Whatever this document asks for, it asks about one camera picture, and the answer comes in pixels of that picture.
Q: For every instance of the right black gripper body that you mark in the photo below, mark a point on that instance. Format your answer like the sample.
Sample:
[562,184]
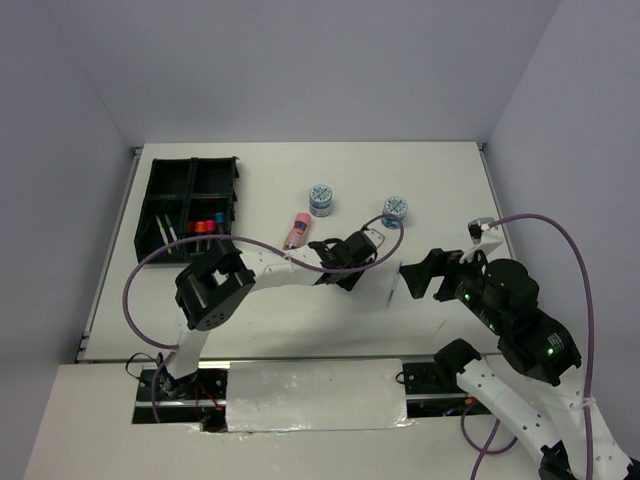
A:
[455,272]

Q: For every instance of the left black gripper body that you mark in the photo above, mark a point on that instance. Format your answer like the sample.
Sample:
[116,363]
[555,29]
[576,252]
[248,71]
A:
[350,279]

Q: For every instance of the blue pen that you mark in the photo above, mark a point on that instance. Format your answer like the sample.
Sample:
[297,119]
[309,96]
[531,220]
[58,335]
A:
[394,285]

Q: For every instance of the pink highlighter marker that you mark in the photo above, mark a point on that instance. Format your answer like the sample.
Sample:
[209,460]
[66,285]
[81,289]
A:
[209,242]

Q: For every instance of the orange highlighter marker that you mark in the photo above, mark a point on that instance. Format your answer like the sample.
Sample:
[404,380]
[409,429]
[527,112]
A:
[200,243]

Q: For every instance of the yellow pen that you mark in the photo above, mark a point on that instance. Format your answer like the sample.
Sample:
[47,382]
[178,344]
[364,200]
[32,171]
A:
[163,233]

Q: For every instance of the green pen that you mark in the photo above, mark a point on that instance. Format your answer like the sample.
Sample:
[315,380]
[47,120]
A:
[170,228]

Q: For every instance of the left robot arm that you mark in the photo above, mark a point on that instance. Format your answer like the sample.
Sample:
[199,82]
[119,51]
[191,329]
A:
[212,288]

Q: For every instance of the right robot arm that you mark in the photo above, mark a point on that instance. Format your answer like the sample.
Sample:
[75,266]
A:
[569,438]

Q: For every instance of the blue-lidded jar right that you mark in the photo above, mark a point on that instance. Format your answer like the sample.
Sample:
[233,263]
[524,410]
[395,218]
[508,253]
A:
[394,211]

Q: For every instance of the blue-lidded jar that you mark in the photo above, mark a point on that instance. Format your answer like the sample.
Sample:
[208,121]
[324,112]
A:
[320,200]
[394,211]

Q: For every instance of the pink-capped clear tube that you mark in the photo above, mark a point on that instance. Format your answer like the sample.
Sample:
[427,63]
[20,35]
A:
[297,235]

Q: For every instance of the blue-lidded jar left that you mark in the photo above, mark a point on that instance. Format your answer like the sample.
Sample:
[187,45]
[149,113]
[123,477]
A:
[320,200]

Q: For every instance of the black four-compartment organizer tray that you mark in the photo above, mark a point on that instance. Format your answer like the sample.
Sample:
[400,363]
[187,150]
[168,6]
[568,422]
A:
[187,190]

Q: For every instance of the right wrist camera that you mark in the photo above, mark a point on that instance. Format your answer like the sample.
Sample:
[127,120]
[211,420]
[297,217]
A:
[485,239]

